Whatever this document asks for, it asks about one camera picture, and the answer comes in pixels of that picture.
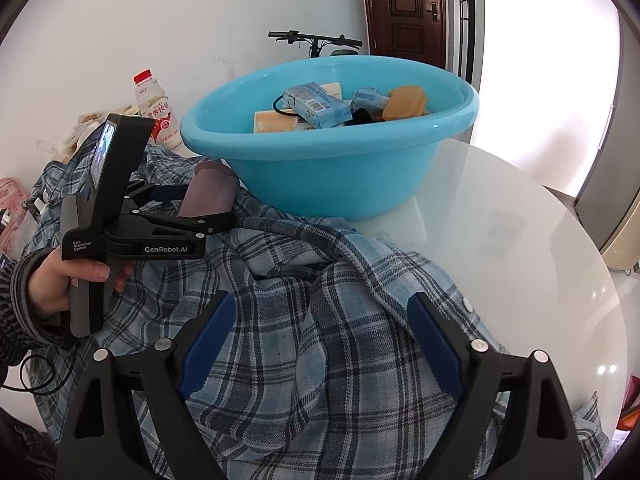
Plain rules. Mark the pink plastic bag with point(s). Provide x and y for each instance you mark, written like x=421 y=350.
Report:
x=10 y=195

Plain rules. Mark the red cap drink bottle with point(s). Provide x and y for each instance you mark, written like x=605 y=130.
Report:
x=157 y=110

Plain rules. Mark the black bicycle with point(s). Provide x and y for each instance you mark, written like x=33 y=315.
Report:
x=315 y=42

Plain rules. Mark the light blue plastic basin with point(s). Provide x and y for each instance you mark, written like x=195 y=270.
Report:
x=310 y=175

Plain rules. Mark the person's left forearm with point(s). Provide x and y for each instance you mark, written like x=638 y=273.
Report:
x=20 y=320

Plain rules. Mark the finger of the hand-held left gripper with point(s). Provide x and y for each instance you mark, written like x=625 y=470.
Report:
x=170 y=193
x=200 y=224

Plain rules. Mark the blue barcode tissue packet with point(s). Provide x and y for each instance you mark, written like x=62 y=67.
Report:
x=315 y=102

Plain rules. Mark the yellow sponge block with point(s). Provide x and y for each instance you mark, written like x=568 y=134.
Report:
x=275 y=122

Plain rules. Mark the black framed glass partition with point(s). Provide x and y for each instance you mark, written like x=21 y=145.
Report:
x=465 y=15

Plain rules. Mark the white round desktop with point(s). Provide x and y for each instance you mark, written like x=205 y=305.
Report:
x=500 y=240

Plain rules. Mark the brown entrance door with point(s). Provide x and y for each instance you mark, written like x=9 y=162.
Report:
x=405 y=10

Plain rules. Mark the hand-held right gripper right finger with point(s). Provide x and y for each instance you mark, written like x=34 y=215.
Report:
x=435 y=345

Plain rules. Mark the blue plaid shirt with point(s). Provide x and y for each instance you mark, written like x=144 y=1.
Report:
x=320 y=360

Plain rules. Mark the orange soap box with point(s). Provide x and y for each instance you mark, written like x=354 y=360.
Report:
x=406 y=102

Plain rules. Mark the clear plastic bag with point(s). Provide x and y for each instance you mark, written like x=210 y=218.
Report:
x=80 y=132

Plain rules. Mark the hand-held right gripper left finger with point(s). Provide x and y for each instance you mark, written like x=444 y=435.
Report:
x=210 y=345

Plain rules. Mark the dusty pink cloth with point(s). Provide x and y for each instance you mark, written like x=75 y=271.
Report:
x=210 y=195

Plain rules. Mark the person's left hand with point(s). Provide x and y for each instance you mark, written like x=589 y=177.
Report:
x=50 y=285

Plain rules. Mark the dark cloth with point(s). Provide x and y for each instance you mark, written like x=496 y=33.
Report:
x=20 y=440

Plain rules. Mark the white orange small box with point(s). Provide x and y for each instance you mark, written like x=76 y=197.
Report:
x=332 y=90

